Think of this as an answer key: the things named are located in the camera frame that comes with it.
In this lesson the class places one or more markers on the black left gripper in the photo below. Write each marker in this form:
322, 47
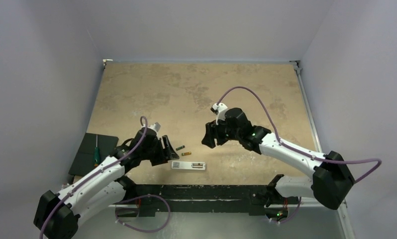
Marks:
161, 158

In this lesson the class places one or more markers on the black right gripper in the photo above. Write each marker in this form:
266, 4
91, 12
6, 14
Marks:
216, 131

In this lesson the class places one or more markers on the white remote control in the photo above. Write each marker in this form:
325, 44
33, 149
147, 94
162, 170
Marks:
186, 165

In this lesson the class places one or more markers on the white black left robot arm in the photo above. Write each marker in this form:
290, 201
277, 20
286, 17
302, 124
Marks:
59, 215

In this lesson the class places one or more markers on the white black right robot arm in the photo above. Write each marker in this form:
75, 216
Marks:
327, 177

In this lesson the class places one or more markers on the black mat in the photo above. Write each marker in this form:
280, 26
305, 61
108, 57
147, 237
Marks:
83, 162

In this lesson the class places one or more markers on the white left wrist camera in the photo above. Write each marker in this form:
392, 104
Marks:
155, 127

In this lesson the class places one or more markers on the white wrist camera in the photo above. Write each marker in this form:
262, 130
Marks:
155, 127
219, 109

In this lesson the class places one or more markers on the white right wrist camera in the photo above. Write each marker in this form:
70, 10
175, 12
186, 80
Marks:
219, 109

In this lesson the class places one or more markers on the green handled screwdriver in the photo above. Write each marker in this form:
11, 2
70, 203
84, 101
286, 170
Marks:
97, 157

